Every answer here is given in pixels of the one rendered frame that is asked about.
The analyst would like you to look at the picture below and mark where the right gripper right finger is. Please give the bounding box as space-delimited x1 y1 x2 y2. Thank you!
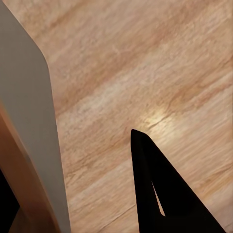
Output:
131 129 226 233

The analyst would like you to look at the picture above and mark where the trash can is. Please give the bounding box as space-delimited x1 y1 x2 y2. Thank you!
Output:
0 0 71 233

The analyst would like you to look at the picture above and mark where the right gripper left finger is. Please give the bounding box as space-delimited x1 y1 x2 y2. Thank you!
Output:
0 169 20 233

